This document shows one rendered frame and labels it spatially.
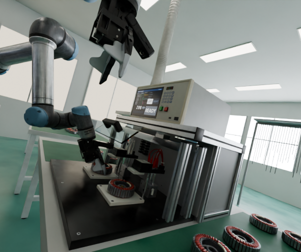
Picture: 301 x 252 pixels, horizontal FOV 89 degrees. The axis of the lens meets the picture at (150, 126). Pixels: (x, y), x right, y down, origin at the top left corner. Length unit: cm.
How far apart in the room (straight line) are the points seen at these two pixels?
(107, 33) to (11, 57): 75
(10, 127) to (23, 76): 137
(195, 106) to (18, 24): 525
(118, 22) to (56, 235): 53
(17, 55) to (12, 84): 425
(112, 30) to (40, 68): 43
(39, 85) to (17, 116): 456
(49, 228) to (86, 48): 540
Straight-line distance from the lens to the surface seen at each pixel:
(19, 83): 530
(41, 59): 79
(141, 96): 96
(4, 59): 112
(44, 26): 85
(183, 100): 69
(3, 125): 535
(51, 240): 51
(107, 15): 43
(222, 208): 93
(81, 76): 547
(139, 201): 68
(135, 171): 67
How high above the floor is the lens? 105
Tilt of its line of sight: 2 degrees up
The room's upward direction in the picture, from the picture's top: 15 degrees clockwise
